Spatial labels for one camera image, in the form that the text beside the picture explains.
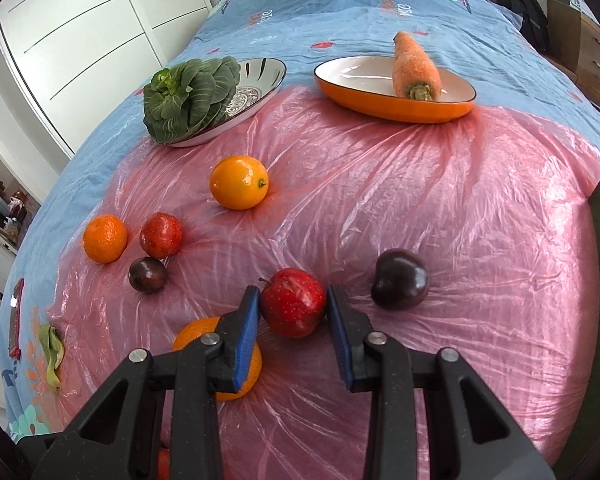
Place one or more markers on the small dark purple plum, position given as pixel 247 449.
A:
pixel 148 275

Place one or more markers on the wooden drawer chest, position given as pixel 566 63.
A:
pixel 590 55

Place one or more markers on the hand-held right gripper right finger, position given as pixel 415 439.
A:
pixel 339 340

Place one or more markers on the large dark purple plum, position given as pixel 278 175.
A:
pixel 399 280

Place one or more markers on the black backpack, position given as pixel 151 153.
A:
pixel 522 10

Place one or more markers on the small red plum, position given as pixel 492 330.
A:
pixel 161 235

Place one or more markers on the large orange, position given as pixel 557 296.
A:
pixel 192 332

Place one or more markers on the white wardrobe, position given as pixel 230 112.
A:
pixel 80 35

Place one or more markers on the red apple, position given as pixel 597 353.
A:
pixel 292 305

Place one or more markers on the carrot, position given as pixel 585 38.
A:
pixel 415 65

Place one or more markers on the small tangerine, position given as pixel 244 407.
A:
pixel 105 238

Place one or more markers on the bok choy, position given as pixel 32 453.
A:
pixel 190 100

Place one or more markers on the pink plastic sheet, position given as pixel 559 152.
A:
pixel 430 200

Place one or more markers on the orange oval dish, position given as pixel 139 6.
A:
pixel 360 75

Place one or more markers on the yellow orange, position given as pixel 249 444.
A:
pixel 239 182

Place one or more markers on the blue printed bed sheet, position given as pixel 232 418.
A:
pixel 330 25

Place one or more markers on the loose green vegetable leaf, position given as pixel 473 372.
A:
pixel 52 350

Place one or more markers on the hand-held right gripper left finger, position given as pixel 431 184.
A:
pixel 247 340

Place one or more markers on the patterned ceramic bowl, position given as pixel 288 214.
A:
pixel 260 80

